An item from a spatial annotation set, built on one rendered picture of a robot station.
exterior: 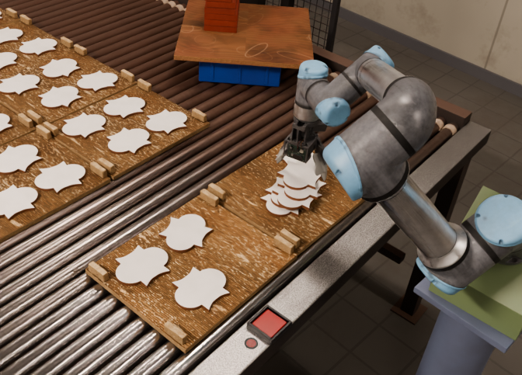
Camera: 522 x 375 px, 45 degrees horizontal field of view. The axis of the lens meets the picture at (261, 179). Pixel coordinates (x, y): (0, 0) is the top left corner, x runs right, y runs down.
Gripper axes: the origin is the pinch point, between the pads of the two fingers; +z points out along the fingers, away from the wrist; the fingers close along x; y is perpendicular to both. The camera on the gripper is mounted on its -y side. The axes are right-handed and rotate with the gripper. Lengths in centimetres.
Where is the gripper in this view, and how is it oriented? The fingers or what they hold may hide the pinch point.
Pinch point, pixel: (301, 171)
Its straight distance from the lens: 182.8
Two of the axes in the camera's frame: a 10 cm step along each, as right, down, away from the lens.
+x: 8.8, 3.4, -3.3
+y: -4.7, 5.2, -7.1
